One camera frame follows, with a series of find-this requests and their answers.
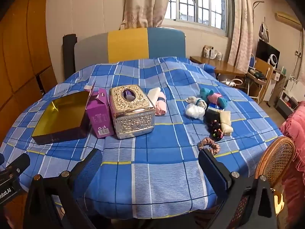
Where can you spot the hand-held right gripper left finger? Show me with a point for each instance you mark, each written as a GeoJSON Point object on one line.
{"type": "Point", "coordinates": [91, 165]}

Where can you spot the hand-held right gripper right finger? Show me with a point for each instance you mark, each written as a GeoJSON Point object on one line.
{"type": "Point", "coordinates": [212, 171]}

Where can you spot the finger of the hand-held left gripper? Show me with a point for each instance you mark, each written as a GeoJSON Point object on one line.
{"type": "Point", "coordinates": [2, 158]}
{"type": "Point", "coordinates": [20, 162]}

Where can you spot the brown satin scrunchie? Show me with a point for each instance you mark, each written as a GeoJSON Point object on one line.
{"type": "Point", "coordinates": [209, 145]}

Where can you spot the dark beaded scrunchie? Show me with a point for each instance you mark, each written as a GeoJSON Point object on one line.
{"type": "Point", "coordinates": [215, 130]}

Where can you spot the cream socks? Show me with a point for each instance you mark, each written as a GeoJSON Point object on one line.
{"type": "Point", "coordinates": [226, 121]}

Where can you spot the blue tissue pack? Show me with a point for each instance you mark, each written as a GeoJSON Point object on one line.
{"type": "Point", "coordinates": [213, 113]}

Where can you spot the gold tin box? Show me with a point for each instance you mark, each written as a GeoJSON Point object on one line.
{"type": "Point", "coordinates": [62, 114]}

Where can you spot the white fluffy cloth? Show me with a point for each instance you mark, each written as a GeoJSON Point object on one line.
{"type": "Point", "coordinates": [194, 111]}

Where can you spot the white knit gloves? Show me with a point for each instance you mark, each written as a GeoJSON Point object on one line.
{"type": "Point", "coordinates": [194, 100]}

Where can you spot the teal plush toy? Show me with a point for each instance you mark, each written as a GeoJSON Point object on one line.
{"type": "Point", "coordinates": [206, 94]}

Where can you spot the pink towel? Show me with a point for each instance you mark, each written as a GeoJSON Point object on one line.
{"type": "Point", "coordinates": [160, 106]}

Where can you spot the white towel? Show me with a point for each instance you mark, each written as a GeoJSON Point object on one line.
{"type": "Point", "coordinates": [154, 93]}

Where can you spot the purple carton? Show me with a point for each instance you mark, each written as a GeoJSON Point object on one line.
{"type": "Point", "coordinates": [99, 116]}

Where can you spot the blue plaid bedsheet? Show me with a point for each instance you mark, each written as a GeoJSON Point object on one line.
{"type": "Point", "coordinates": [154, 162]}

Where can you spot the silver ornate tissue box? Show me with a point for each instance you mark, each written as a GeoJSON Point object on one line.
{"type": "Point", "coordinates": [133, 116]}

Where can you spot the rattan chair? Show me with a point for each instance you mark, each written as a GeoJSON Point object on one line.
{"type": "Point", "coordinates": [276, 157]}

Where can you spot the pink quilt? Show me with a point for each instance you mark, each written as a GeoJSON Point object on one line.
{"type": "Point", "coordinates": [294, 148]}

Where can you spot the grey low shelf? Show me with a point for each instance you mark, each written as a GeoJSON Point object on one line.
{"type": "Point", "coordinates": [286, 102]}

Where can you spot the wooden desk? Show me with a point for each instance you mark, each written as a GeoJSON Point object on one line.
{"type": "Point", "coordinates": [214, 65]}

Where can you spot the wooden chair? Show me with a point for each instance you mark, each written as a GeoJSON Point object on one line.
{"type": "Point", "coordinates": [261, 76]}

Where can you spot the wooden wardrobe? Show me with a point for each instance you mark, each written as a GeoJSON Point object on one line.
{"type": "Point", "coordinates": [21, 52]}

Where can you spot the black rolled mat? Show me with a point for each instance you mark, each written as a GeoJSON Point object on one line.
{"type": "Point", "coordinates": [69, 57]}

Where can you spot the boxes on desk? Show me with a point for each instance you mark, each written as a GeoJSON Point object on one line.
{"type": "Point", "coordinates": [212, 53]}

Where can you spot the white cabinet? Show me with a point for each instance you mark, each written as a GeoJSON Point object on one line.
{"type": "Point", "coordinates": [295, 85]}

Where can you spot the grey yellow blue headboard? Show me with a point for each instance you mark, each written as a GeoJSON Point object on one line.
{"type": "Point", "coordinates": [128, 44]}

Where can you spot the black monitor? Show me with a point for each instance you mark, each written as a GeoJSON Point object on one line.
{"type": "Point", "coordinates": [263, 50]}

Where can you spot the floral curtain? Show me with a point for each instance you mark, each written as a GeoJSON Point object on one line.
{"type": "Point", "coordinates": [240, 28]}
{"type": "Point", "coordinates": [145, 2]}

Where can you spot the white air conditioner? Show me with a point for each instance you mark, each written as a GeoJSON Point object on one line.
{"type": "Point", "coordinates": [287, 20]}

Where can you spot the barred window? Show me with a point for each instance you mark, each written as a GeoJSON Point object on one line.
{"type": "Point", "coordinates": [200, 2]}

